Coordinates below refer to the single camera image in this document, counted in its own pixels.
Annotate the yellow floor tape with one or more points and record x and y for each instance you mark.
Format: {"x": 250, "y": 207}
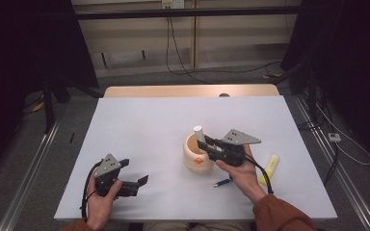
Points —
{"x": 271, "y": 76}
{"x": 38, "y": 107}

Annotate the black horizontal bar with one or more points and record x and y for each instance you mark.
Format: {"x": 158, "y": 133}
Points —
{"x": 205, "y": 12}

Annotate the white table cover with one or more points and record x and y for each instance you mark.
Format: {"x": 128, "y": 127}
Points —
{"x": 141, "y": 128}

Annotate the aluminium floor rail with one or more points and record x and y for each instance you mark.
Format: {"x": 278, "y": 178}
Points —
{"x": 29, "y": 179}
{"x": 347, "y": 179}

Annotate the black metal stand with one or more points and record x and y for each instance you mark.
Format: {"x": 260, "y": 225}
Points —
{"x": 313, "y": 102}
{"x": 48, "y": 112}

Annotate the wooden table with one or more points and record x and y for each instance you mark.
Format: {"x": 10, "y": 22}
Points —
{"x": 173, "y": 90}

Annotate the white wall socket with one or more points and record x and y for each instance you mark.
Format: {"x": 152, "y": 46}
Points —
{"x": 173, "y": 4}

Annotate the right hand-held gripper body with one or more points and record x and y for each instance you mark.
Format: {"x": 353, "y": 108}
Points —
{"x": 237, "y": 138}

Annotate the yellow highlighter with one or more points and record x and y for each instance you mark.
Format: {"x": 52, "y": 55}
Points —
{"x": 271, "y": 166}

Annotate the blue pen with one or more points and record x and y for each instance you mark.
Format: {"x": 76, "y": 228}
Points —
{"x": 221, "y": 183}

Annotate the black curtain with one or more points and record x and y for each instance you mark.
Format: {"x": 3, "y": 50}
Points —
{"x": 359, "y": 64}
{"x": 13, "y": 64}

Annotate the small black floor strip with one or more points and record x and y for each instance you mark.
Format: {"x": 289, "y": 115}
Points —
{"x": 72, "y": 138}

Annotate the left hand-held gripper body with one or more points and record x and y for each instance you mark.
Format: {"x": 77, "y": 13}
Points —
{"x": 107, "y": 166}

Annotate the dark table grommet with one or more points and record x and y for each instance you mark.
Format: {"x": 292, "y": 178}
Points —
{"x": 224, "y": 95}

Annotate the person's left hand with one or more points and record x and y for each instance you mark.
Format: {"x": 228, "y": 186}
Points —
{"x": 99, "y": 210}

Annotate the cream ribbed pen holder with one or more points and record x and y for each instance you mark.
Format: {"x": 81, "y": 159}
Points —
{"x": 192, "y": 162}

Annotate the person's right hand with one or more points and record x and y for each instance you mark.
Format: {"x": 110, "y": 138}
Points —
{"x": 242, "y": 179}

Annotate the white cylindrical tube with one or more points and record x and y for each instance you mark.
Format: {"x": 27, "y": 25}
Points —
{"x": 198, "y": 131}

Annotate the white power strip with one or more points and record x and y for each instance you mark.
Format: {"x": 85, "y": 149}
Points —
{"x": 334, "y": 137}

